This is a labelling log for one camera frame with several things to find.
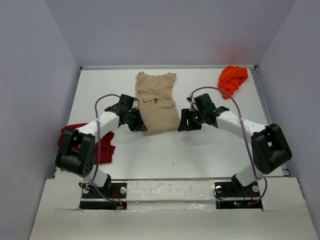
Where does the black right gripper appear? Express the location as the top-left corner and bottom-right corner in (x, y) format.
(177, 108), (206, 132)

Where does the beige t shirt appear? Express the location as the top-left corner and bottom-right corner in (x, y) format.
(135, 71), (180, 136)

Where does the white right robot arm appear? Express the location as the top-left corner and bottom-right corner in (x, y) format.
(177, 93), (292, 196)

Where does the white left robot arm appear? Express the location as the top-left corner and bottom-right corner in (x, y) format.
(55, 94), (148, 198)

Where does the dark red t shirt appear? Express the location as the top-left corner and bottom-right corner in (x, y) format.
(57, 123), (116, 165)

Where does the orange t shirt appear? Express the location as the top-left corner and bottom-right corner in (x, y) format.
(217, 65), (248, 96)

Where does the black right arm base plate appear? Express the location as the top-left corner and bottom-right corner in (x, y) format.
(213, 181), (263, 210)

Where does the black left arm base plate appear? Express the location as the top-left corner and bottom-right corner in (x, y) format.
(78, 181), (128, 210)

